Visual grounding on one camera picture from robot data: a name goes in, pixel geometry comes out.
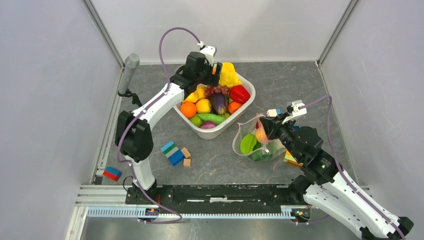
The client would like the small orange tangerine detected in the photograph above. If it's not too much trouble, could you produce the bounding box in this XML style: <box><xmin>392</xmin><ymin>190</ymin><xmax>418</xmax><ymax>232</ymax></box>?
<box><xmin>180</xmin><ymin>101</ymin><xmax>197</xmax><ymax>119</ymax></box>

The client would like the green bell pepper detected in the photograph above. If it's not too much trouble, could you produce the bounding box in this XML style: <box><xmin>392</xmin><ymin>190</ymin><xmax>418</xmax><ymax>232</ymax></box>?
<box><xmin>240</xmin><ymin>133</ymin><xmax>257</xmax><ymax>155</ymax></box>

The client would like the yellow pink peach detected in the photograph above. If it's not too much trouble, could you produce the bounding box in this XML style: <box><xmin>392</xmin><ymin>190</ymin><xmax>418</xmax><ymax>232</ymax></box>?
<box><xmin>255</xmin><ymin>126</ymin><xmax>268</xmax><ymax>145</ymax></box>

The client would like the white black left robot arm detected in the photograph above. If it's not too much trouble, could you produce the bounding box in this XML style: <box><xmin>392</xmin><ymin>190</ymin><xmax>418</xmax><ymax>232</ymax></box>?
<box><xmin>115</xmin><ymin>46</ymin><xmax>222</xmax><ymax>204</ymax></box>

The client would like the purple grapes bunch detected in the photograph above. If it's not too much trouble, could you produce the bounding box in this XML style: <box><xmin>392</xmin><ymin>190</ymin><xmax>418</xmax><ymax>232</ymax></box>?
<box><xmin>205</xmin><ymin>85</ymin><xmax>230</xmax><ymax>97</ymax></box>

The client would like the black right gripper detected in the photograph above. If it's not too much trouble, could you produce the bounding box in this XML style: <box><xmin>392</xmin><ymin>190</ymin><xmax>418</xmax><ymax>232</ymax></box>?
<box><xmin>259</xmin><ymin>111</ymin><xmax>303</xmax><ymax>162</ymax></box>

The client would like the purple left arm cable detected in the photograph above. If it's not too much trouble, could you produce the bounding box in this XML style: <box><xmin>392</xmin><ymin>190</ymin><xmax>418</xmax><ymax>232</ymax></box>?
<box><xmin>115</xmin><ymin>27</ymin><xmax>203</xmax><ymax>225</ymax></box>

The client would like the orange toy block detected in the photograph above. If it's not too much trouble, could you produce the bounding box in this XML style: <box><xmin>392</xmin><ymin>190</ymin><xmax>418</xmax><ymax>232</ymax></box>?
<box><xmin>283</xmin><ymin>151</ymin><xmax>303</xmax><ymax>169</ymax></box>

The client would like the yellow lemon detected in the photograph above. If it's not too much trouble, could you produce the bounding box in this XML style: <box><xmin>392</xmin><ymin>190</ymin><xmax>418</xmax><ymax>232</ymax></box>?
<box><xmin>183</xmin><ymin>86</ymin><xmax>207</xmax><ymax>103</ymax></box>

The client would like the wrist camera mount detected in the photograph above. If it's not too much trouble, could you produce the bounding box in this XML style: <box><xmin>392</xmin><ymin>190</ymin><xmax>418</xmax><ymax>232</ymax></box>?
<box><xmin>197</xmin><ymin>41</ymin><xmax>217</xmax><ymax>66</ymax></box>
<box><xmin>282</xmin><ymin>99</ymin><xmax>307</xmax><ymax>124</ymax></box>

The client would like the white and blue block stack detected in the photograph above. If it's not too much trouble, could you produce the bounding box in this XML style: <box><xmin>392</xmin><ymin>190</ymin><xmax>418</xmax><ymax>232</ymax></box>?
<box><xmin>266</xmin><ymin>108</ymin><xmax>281</xmax><ymax>118</ymax></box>

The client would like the small orange pepper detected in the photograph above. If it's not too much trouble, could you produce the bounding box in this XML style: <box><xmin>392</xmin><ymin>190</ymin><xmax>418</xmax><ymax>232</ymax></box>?
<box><xmin>227</xmin><ymin>101</ymin><xmax>242</xmax><ymax>115</ymax></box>

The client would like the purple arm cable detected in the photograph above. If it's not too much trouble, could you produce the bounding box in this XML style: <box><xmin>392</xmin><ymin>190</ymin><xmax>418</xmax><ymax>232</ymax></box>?
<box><xmin>298</xmin><ymin>95</ymin><xmax>408</xmax><ymax>240</ymax></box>
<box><xmin>115</xmin><ymin>27</ymin><xmax>203</xmax><ymax>225</ymax></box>

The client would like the orange fruit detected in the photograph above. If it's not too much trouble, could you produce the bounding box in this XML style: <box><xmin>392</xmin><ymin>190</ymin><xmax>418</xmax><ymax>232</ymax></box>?
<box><xmin>212</xmin><ymin>64</ymin><xmax>217</xmax><ymax>75</ymax></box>

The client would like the green cucumber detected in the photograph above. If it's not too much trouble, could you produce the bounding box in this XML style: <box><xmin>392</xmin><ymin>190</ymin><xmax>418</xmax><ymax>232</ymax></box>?
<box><xmin>198</xmin><ymin>113</ymin><xmax>226</xmax><ymax>125</ymax></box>

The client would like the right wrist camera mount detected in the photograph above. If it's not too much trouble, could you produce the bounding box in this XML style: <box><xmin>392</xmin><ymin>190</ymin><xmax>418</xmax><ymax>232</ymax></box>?
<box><xmin>282</xmin><ymin>99</ymin><xmax>307</xmax><ymax>124</ymax></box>

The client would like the grey microphone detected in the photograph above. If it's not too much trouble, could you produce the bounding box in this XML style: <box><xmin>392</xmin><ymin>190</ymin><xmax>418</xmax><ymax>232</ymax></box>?
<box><xmin>117</xmin><ymin>53</ymin><xmax>140</xmax><ymax>96</ymax></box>

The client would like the blue striped block stack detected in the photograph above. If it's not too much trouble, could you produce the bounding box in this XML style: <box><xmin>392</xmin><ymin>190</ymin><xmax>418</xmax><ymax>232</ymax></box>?
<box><xmin>160</xmin><ymin>140</ymin><xmax>185</xmax><ymax>166</ymax></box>

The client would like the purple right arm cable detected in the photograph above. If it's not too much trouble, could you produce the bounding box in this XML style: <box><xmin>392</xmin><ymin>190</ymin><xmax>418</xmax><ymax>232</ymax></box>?
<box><xmin>298</xmin><ymin>95</ymin><xmax>408</xmax><ymax>240</ymax></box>

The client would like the clear zip top bag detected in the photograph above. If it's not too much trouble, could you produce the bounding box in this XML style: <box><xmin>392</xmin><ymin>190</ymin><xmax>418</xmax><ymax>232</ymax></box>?
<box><xmin>232</xmin><ymin>114</ymin><xmax>286</xmax><ymax>162</ymax></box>

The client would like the dark purple eggplant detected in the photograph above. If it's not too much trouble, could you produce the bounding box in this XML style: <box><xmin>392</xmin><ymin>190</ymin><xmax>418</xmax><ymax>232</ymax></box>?
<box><xmin>210</xmin><ymin>93</ymin><xmax>227</xmax><ymax>115</ymax></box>

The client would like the aluminium frame rail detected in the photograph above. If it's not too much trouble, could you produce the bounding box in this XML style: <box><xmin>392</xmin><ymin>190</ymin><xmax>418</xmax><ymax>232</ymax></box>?
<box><xmin>64</xmin><ymin>184</ymin><xmax>372</xmax><ymax>240</ymax></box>

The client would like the green leafy bok choy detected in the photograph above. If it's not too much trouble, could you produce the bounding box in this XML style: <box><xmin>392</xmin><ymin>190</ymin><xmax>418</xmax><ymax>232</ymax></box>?
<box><xmin>247</xmin><ymin>141</ymin><xmax>286</xmax><ymax>162</ymax></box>

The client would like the green apple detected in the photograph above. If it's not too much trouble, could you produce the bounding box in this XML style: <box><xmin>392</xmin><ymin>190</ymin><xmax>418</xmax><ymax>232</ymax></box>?
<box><xmin>189</xmin><ymin>114</ymin><xmax>203</xmax><ymax>128</ymax></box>

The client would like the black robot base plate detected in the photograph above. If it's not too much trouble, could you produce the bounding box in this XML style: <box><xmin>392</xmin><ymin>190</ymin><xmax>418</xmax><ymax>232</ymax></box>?
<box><xmin>125</xmin><ymin>184</ymin><xmax>306</xmax><ymax>215</ymax></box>

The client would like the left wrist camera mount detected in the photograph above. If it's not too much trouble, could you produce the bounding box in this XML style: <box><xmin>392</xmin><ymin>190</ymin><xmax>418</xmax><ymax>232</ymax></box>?
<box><xmin>197</xmin><ymin>41</ymin><xmax>217</xmax><ymax>66</ymax></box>

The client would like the tan wooden block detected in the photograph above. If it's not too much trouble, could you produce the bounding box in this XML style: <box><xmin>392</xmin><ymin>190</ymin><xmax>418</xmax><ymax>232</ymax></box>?
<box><xmin>180</xmin><ymin>147</ymin><xmax>192</xmax><ymax>159</ymax></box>
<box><xmin>183</xmin><ymin>158</ymin><xmax>192</xmax><ymax>168</ymax></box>

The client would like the red and blue block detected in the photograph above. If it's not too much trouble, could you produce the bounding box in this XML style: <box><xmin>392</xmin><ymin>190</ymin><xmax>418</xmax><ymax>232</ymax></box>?
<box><xmin>102</xmin><ymin>166</ymin><xmax>122</xmax><ymax>182</ymax></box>

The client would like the red bell pepper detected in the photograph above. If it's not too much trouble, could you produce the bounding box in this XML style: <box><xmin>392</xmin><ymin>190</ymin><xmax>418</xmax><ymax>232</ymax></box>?
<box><xmin>229</xmin><ymin>85</ymin><xmax>251</xmax><ymax>104</ymax></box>

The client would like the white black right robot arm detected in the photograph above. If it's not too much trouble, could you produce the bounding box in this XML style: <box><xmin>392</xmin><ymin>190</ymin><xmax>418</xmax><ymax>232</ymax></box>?
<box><xmin>259</xmin><ymin>116</ymin><xmax>414</xmax><ymax>240</ymax></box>

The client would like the purple onion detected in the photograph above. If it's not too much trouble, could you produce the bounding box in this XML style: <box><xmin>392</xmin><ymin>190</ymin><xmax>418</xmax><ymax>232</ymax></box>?
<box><xmin>199</xmin><ymin>121</ymin><xmax>217</xmax><ymax>130</ymax></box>

